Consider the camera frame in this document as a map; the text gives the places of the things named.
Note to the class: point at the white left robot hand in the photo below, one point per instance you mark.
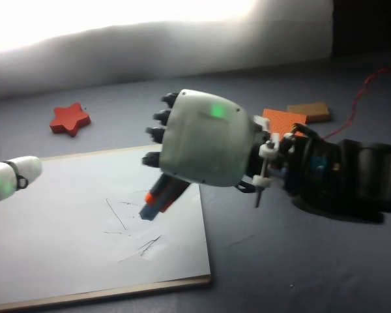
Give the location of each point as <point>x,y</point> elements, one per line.
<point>3,179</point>

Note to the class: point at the orange black utility knife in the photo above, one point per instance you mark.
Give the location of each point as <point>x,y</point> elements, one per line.
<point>159,199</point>

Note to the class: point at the orange foam block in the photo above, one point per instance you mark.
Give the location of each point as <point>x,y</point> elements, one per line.
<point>281,122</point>

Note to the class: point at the white backdrop cloth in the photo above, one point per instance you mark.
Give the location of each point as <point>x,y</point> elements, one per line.
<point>133,49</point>

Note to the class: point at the grey table cloth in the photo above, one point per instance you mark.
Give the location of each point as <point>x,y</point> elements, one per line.
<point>296,267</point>

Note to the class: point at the brown flat block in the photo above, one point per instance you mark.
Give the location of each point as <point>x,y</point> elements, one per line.
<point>309,111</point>

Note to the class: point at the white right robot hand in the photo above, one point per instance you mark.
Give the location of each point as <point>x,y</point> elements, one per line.
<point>205,143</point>

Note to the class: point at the red star block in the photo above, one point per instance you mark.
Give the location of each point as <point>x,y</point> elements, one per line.
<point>69,119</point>

